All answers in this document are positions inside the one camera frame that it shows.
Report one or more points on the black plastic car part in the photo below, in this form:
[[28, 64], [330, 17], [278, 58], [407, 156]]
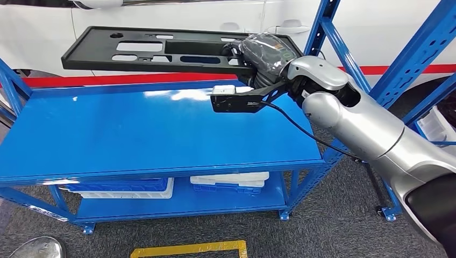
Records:
[[89, 53]]

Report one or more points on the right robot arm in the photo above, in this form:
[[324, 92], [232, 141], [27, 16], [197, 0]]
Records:
[[356, 121]]

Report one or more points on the blue metal shelf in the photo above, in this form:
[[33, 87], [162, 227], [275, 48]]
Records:
[[427, 102], [142, 135]]

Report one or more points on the white plastic bin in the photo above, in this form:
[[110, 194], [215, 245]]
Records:
[[124, 195], [433, 124], [231, 179]]

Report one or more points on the blue plastic bin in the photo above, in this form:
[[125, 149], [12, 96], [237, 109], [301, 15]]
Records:
[[228, 189], [117, 185]]

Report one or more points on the yellow floor tape square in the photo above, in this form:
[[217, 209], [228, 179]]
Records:
[[189, 248]]

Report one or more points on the red barrier belt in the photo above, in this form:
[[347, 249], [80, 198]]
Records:
[[107, 79]]

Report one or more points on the white car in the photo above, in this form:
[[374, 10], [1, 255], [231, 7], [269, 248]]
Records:
[[374, 28]]

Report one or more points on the chrome stanchion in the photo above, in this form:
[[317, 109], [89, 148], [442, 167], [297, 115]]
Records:
[[39, 249]]

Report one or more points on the black camera bracket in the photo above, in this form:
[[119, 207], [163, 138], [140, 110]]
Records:
[[235, 103]]

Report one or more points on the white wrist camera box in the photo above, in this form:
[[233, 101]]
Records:
[[223, 89]]

